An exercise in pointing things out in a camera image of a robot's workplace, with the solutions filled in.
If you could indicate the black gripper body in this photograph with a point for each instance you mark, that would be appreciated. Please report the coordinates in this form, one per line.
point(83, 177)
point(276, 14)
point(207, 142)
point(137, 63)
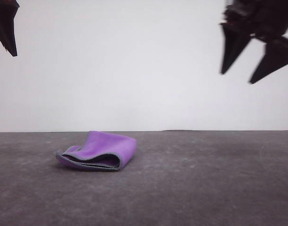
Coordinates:
point(268, 21)

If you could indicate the purple towel with grey hem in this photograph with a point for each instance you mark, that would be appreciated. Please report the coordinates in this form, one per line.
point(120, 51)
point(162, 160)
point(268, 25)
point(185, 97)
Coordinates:
point(106, 146)

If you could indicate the grey table cloth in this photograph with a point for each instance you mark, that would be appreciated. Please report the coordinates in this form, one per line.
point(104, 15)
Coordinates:
point(144, 200)

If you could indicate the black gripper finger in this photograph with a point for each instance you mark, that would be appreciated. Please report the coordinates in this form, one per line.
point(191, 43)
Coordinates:
point(275, 58)
point(10, 21)
point(233, 44)
point(1, 30)

